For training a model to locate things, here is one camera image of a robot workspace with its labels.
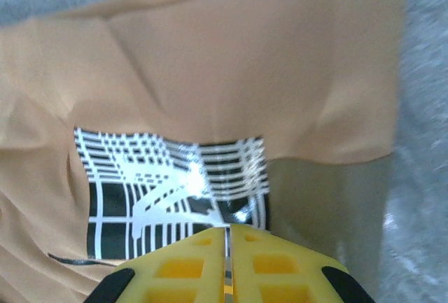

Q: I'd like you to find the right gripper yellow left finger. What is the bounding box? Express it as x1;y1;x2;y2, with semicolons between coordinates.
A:
85;227;227;303

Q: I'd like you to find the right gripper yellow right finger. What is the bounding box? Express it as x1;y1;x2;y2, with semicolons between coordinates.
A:
230;223;376;303

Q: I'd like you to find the tan orange t-shirt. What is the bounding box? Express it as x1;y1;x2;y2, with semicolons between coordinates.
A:
0;0;410;303

